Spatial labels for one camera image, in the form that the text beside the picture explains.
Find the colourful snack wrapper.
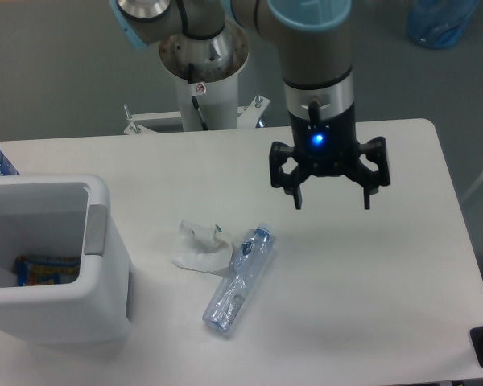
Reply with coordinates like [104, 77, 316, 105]
[15, 255, 81, 286]

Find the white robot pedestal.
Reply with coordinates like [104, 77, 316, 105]
[124, 21, 270, 135]

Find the white trash can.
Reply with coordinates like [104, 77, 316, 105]
[0, 175, 134, 344]

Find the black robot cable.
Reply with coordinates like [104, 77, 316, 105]
[187, 63, 210, 132]

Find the white paper tissue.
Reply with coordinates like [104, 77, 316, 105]
[171, 219, 234, 277]

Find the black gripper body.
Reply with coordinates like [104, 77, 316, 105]
[289, 105, 359, 177]

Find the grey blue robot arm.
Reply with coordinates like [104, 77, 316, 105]
[109, 1, 390, 207]

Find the clear plastic water bottle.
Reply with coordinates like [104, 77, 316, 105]
[202, 223, 274, 335]

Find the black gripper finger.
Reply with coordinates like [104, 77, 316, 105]
[338, 136, 390, 210]
[269, 142, 311, 210]

